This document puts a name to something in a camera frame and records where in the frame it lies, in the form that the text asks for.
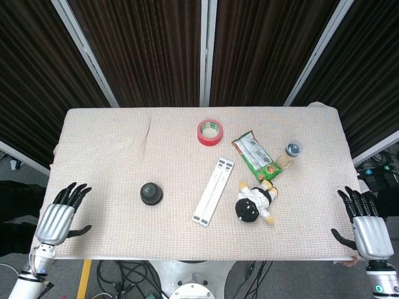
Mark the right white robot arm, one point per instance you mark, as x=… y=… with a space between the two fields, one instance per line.
x=381 y=280

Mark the silver partition post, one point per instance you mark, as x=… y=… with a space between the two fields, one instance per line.
x=318 y=53
x=207 y=53
x=22 y=155
x=377 y=148
x=84 y=53

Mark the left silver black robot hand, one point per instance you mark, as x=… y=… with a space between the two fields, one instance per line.
x=54 y=222

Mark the beige waffle tablecloth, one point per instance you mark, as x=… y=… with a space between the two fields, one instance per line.
x=124 y=155

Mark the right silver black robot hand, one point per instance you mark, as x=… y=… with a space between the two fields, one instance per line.
x=372 y=236

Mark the dark brown curtain panel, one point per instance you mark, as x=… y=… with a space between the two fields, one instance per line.
x=31 y=78
x=265 y=46
x=140 y=46
x=368 y=78

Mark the red tape roll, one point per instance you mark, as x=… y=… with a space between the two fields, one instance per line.
x=209 y=140

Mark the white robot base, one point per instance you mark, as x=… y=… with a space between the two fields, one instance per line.
x=190 y=277

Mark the white folding stand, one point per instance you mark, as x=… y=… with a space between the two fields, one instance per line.
x=215 y=191

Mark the plush doll with black head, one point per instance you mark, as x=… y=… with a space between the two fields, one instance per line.
x=254 y=202

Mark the black trousers leg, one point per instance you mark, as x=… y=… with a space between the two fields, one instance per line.
x=18 y=211

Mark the black dice cup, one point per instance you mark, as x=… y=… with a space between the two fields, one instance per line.
x=151 y=193

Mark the seasoning bottle with blue cap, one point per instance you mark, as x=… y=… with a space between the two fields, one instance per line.
x=291 y=152

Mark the green snack packet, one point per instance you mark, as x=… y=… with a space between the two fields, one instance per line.
x=255 y=157

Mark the yellow floor tape strip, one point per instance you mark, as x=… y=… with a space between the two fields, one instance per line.
x=83 y=278

